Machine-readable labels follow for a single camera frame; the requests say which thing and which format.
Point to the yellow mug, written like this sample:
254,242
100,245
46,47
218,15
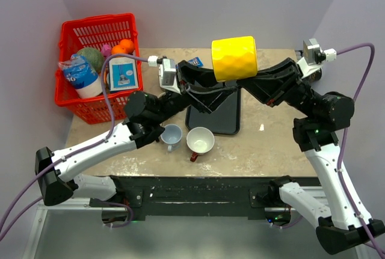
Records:
234,58

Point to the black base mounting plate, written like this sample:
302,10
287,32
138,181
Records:
245,197

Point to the blue white box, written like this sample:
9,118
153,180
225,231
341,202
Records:
122,74

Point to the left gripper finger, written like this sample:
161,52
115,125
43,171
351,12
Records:
209,99
191,74

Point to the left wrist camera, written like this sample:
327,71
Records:
167,72

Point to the red plastic basket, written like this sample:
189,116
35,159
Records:
90,32

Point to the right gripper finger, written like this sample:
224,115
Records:
268,92
286,69

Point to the pink toy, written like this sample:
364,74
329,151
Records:
106,51

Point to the black labelled paper roll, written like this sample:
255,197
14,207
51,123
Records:
316,76

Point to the dark red mug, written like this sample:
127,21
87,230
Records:
200,140

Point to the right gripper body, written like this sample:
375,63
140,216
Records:
299,95

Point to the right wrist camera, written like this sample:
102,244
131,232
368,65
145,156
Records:
314,57

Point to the light grey mug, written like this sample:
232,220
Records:
172,136

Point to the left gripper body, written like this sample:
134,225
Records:
176,102

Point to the green melon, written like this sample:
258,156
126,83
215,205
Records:
93,56

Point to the black tray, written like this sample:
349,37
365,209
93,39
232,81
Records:
225,120

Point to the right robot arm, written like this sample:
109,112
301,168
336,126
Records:
344,223

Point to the orange fruit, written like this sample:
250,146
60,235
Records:
127,45
118,49

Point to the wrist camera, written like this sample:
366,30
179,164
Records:
314,57
167,72

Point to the blue candy packet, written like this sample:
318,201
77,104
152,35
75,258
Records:
196,61

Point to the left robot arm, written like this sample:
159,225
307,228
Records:
59,173

